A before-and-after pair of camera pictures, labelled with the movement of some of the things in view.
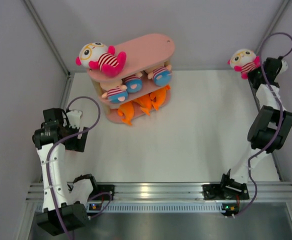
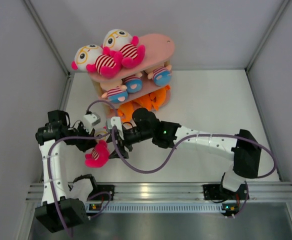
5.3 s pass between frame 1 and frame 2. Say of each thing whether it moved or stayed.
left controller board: stayed
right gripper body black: moved
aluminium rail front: stayed
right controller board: stayed
